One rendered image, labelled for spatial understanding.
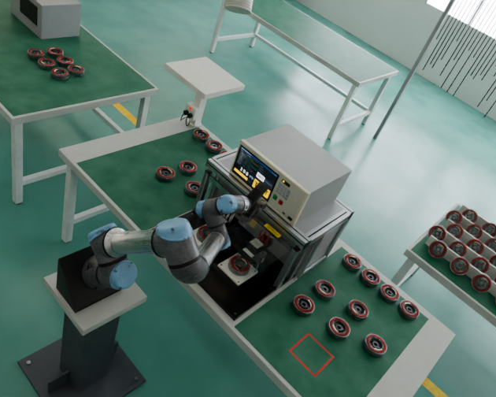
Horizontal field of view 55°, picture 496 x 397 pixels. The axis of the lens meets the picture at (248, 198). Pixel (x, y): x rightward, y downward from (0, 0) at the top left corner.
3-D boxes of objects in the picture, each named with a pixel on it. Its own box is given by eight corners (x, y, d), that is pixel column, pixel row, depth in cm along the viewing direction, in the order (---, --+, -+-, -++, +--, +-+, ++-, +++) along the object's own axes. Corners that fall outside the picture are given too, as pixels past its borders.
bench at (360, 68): (330, 142, 525) (360, 83, 479) (205, 50, 607) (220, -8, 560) (369, 125, 587) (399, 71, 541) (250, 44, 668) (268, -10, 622)
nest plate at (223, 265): (238, 286, 232) (238, 284, 231) (217, 265, 237) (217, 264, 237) (257, 272, 242) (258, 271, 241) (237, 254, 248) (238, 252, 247)
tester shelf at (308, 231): (302, 250, 220) (306, 243, 217) (205, 165, 246) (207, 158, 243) (350, 217, 250) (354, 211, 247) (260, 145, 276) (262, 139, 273)
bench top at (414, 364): (358, 472, 188) (364, 467, 185) (57, 155, 273) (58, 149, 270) (450, 339, 258) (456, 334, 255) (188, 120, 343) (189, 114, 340)
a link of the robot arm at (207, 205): (200, 228, 199) (222, 225, 194) (191, 204, 197) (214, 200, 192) (209, 222, 206) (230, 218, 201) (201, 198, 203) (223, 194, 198)
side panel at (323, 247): (297, 279, 250) (322, 237, 231) (294, 275, 252) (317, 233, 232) (327, 257, 270) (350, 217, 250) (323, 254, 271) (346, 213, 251)
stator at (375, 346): (359, 336, 233) (363, 332, 231) (379, 338, 236) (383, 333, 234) (366, 357, 225) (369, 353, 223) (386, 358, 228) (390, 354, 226)
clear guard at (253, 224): (257, 278, 207) (262, 269, 204) (220, 243, 216) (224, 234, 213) (301, 249, 230) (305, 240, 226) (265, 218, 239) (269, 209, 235)
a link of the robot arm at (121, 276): (102, 293, 194) (120, 296, 184) (90, 263, 191) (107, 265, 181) (127, 279, 202) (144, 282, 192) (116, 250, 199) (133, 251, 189)
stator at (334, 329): (338, 317, 238) (341, 313, 236) (352, 336, 232) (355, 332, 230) (321, 324, 232) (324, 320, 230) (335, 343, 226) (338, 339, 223)
